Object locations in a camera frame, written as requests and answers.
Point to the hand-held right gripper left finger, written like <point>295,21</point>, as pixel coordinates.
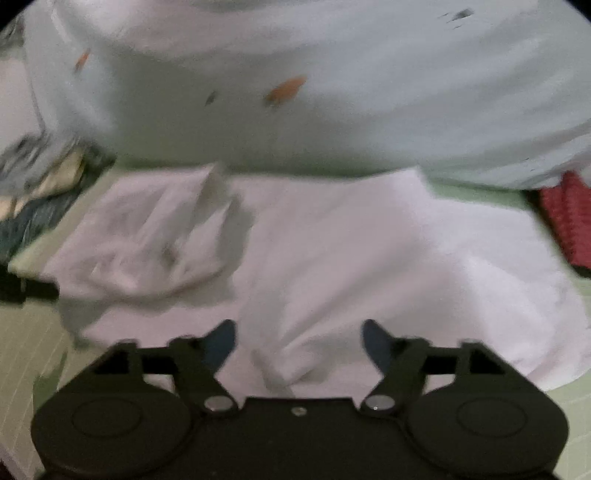
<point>222,344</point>

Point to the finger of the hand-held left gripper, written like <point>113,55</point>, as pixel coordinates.
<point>27,285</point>

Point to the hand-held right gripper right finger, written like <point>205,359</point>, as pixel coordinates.
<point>375,344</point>

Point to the white pants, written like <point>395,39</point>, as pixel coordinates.
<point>323,258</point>

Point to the blue plaid shirt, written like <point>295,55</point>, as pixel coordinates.
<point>37,221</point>

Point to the cream garment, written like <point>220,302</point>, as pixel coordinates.
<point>51,177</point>

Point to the grey-green garment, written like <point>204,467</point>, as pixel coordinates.
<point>27,152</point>

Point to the red knitted cloth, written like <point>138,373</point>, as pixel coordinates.
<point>570,217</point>

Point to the pale blue printed quilt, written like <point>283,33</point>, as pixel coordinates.
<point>323,83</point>

